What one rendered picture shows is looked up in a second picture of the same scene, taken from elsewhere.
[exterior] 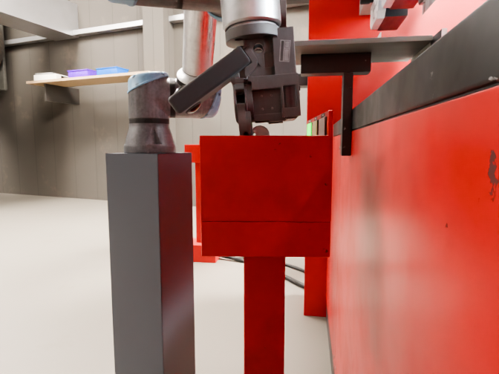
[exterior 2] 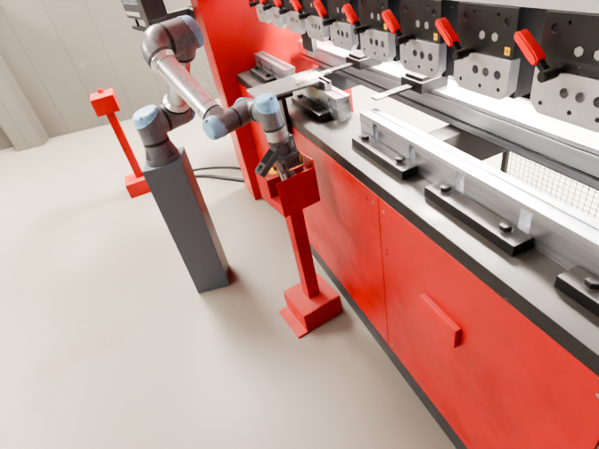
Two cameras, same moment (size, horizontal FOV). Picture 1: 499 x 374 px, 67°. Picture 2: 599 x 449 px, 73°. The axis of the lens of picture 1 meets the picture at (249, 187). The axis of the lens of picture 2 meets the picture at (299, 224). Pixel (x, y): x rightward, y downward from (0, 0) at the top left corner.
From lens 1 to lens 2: 1.13 m
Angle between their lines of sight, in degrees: 37
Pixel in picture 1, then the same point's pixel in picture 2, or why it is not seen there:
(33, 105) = not seen: outside the picture
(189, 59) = (176, 99)
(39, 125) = not seen: outside the picture
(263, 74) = (286, 152)
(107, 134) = not seen: outside the picture
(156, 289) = (205, 231)
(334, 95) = (232, 49)
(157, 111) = (164, 134)
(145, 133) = (164, 151)
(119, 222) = (167, 207)
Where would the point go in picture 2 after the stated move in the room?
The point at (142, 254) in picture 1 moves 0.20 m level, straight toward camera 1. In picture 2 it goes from (189, 217) to (215, 230)
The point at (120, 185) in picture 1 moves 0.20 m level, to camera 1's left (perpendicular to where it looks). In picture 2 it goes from (160, 186) to (117, 205)
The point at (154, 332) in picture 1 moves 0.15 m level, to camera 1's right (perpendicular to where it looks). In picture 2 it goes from (210, 250) to (236, 238)
